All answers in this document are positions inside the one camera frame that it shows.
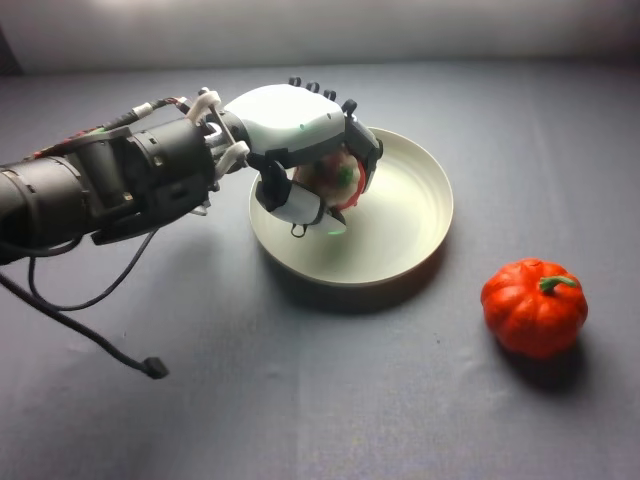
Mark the orange toy pumpkin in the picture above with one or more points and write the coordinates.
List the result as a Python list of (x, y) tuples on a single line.
[(530, 315)]

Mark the toy cake with strawberry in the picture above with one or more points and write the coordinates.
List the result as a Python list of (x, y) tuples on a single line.
[(330, 175)]

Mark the grey table cloth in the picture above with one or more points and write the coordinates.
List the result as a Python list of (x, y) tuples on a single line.
[(350, 400)]

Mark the cream round plate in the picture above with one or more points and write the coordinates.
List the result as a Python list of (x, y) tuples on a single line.
[(390, 225)]

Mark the white curtain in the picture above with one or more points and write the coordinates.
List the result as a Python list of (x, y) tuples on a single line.
[(320, 30)]

